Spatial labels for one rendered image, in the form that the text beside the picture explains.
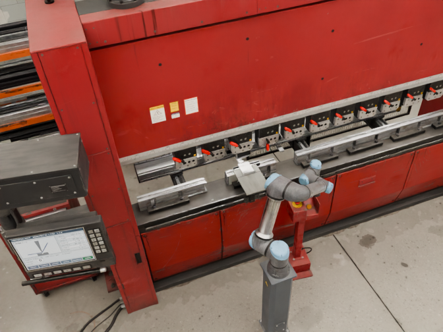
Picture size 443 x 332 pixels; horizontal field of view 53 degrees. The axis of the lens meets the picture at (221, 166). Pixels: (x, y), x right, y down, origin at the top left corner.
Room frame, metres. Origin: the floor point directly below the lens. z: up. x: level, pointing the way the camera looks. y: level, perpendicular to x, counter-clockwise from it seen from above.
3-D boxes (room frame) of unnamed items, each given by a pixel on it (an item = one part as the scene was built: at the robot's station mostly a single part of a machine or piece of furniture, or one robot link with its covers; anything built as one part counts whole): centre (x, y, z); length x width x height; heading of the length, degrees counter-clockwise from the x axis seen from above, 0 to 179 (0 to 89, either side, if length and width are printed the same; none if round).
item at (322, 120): (2.55, -0.71, 1.26); 0.15 x 0.09 x 0.17; 108
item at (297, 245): (2.18, -0.58, 0.39); 0.05 x 0.05 x 0.54; 10
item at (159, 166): (2.78, -0.45, 0.93); 2.30 x 0.14 x 0.10; 108
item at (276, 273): (1.63, -0.32, 0.82); 0.15 x 0.15 x 0.10
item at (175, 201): (2.14, 0.39, 0.89); 0.30 x 0.05 x 0.03; 108
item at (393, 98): (2.73, -1.28, 1.26); 0.15 x 0.09 x 0.17; 108
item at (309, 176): (2.07, -0.57, 1.13); 0.11 x 0.11 x 0.08; 48
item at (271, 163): (2.39, -0.21, 0.92); 0.39 x 0.06 x 0.10; 108
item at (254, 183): (2.23, -0.21, 1.00); 0.26 x 0.18 x 0.01; 18
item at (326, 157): (2.50, -0.76, 0.89); 0.30 x 0.05 x 0.03; 108
